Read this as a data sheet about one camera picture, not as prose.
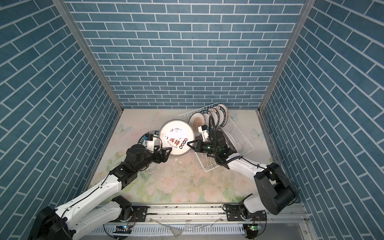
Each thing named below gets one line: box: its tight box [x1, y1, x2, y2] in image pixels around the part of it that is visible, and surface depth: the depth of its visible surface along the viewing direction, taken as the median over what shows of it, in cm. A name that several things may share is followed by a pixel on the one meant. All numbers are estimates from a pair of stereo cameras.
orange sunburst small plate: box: [188, 112, 207, 137], surface depth 104 cm
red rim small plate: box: [217, 103, 230, 126], surface depth 101 cm
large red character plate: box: [159, 119, 196, 156], surface depth 81 cm
